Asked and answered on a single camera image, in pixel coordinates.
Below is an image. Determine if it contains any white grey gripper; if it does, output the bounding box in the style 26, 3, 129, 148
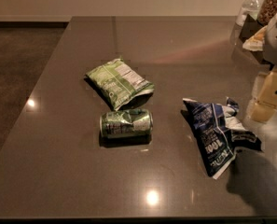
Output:
250, 13, 277, 122

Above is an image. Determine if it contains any blue chip bag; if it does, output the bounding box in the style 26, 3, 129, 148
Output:
183, 97, 262, 179

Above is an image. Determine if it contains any green jalapeno chip bag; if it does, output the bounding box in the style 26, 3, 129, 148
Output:
85, 58, 154, 111

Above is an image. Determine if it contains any yellow white snack packet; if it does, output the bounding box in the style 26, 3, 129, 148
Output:
242, 26, 267, 51

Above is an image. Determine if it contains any dark box stand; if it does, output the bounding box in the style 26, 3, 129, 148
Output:
239, 15, 262, 42

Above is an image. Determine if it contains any clear plastic bottle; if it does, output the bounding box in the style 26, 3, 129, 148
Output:
236, 0, 261, 26

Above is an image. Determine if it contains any crushed green soda can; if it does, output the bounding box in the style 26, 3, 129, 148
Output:
100, 108, 153, 139

